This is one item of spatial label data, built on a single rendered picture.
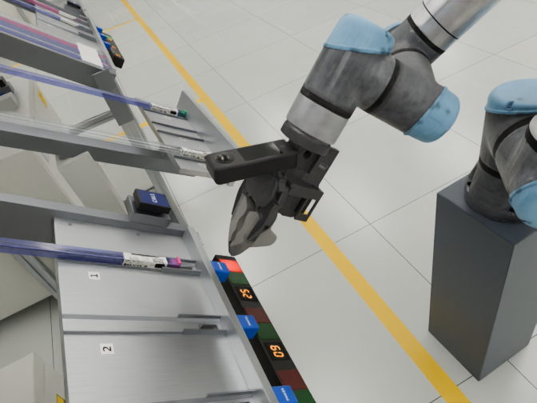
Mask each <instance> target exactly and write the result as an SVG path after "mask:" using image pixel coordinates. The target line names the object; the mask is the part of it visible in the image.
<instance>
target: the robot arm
mask: <svg viewBox="0 0 537 403"><path fill-rule="evenodd" d="M501 1H502V0H423V1H422V2H421V3H420V4H419V5H418V6H417V7H416V8H415V9H414V10H413V11H412V12H411V13H410V14H409V15H408V16H407V17H406V18H405V19H404V20H403V21H402V22H396V23H393V24H391V25H389V26H387V27H386V28H385V29H384V28H382V27H381V26H378V25H377V24H375V23H374V22H372V21H370V20H368V19H366V18H364V17H362V16H360V15H358V14H353V13H348V14H345V15H343V16H342V17H341V18H340V20H339V21H338V23H337V24H336V26H335V27H334V29H333V30H332V32H331V33H330V35H329V37H328V39H327V41H326V42H324V44H323V48H322V50H321V52H320V54H319V56H318V58H317V59H316V61H315V63H314V65H313V67H312V69H311V70H310V72H309V74H308V76H307V78H306V80H305V81H304V84H303V86H302V87H301V89H300V91H299V93H298V95H297V96H296V99H295V100H294V102H293V104H292V106H291V108H290V110H289V111H288V113H287V115H286V118H287V120H285V121H284V124H283V126H282V127H281V128H280V131H281V132H282V133H283V134H284V135H285V136H286V137H287V138H289V140H288V141H287V142H286V141H285V140H284V139H280V140H276V141H271V142H264V143H260V144H256V145H251V146H245V147H241V148H236V149H232V150H225V151H221V152H216V153H212V154H207V155H206V157H205V161H206V169H207V170H208V171H209V174H210V175H211V177H212V179H213V180H214V181H215V183H216V184H217V185H223V184H226V183H230V182H236V181H240V180H244V181H243V182H242V183H241V186H240V188H239V190H238V192H237V195H236V199H235V202H234V205H233V210H232V213H231V214H232V217H231V221H230V225H229V238H228V248H229V253H230V256H237V255H239V254H241V253H243V252H244V251H246V250H247V249H248V248H251V247H262V246H270V245H272V244H273V243H274V242H275V241H276V239H277V236H276V235H275V233H274V232H273V231H271V228H272V225H273V224H274V222H275V220H276V218H277V214H278V213H280V214H281V215H282V216H286V217H294V220H298V221H305V222H306V221H307V220H308V218H309V217H310V215H311V213H312V212H313V210H314V209H315V207H316V205H317V204H318V202H319V200H320V199H321V198H322V196H323V194H324V192H323V191H322V190H321V189H320V188H319V184H320V183H321V181H322V180H323V178H324V176H325V174H326V173H327V172H328V170H329V168H330V166H331V165H332V163H333V162H334V160H335V158H336V156H337V155H338V153H339V150H338V149H336V148H333V147H331V145H333V144H335V142H336V140H337V138H338V137H339V136H340V134H341V132H342V131H343V129H344V127H345V126H346V124H347V123H348V120H349V118H350V117H351V116H352V114H353V112H354V111H355V109H356V107H358V108H359V109H361V110H363V111H364V112H366V113H368V114H370V115H372V116H373V117H375V118H377V119H379V120H381V121H382V122H385V123H386V124H388V125H390V126H392V127H393V128H395V129H397V130H399V131H401V132H402V133H403V135H408V136H410V137H412V138H414V139H417V140H419V141H421V142H424V143H429V142H434V141H436V140H438V139H440V138H441V137H443V136H444V135H445V133H447V132H448V131H449V130H450V129H451V127H452V126H453V124H454V122H455V120H456V119H457V117H458V114H459V108H460V102H459V98H458V97H457V95H456V94H454V93H452V92H451V91H450V90H448V88H447V87H446V86H442V85H440V84H439V83H438V82H437V81H436V79H435V76H434V73H433V70H432V63H433V62H434V61H435V60H436V59H437V58H439V57H440V56H441V55H442V54H443V53H444V52H445V51H446V50H447V49H448V48H449V47H450V46H452V45H453V44H454V43H455V42H456V41H457V40H458V39H460V38H461V37H462V36H463V35H464V34H465V33H466V32H467V31H469V30H470V29H471V28H472V27H473V26H474V25H475V24H476V23H477V22H478V21H479V20H480V19H481V18H482V17H484V16H485V15H486V14H487V13H488V12H489V11H490V10H491V9H493V8H494V7H495V6H496V5H497V4H498V3H499V2H501ZM484 109H485V117H484V123H483V133H482V139H481V145H480V151H479V160H478V161H477V163H476V164H475V166H474V167H473V169H472V170H471V172H470V173H469V175H468V176H467V180H466V182H465V187H464V197H465V199H466V201H467V203H468V205H469V206H470V207H471V208H472V209H473V210H474V211H475V212H476V213H478V214H480V215H482V216H484V217H486V218H488V219H491V220H493V221H499V222H503V223H512V224H518V223H524V224H526V225H529V226H530V227H533V228H536V229H537V78H524V79H518V80H513V81H509V82H505V83H503V84H501V85H499V86H497V87H496V88H494V89H493V90H492V91H491V92H490V93H489V95H488V98H487V104H486V105H485V107H484ZM312 199H313V200H316V201H315V202H314V204H313V206H312V208H311V209H310V210H309V212H308V214H304V212H305V210H306V209H307V208H308V206H309V204H310V202H311V201H312Z"/></svg>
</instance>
